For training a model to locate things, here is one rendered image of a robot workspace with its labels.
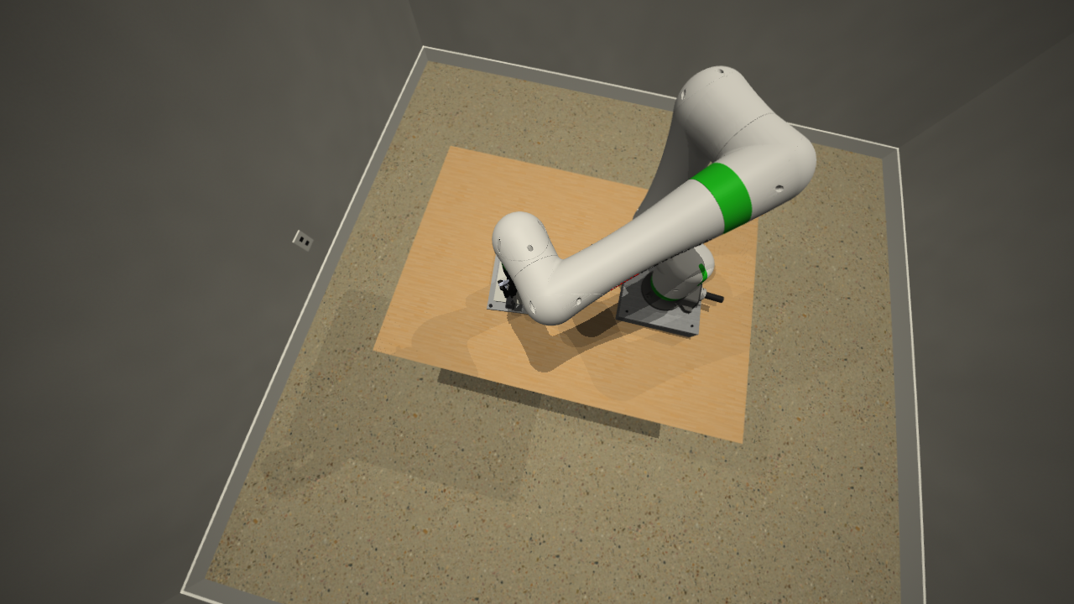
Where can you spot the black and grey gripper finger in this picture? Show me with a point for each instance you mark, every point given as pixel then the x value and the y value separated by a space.
pixel 503 285

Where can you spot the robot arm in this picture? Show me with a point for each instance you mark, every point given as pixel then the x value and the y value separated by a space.
pixel 760 162

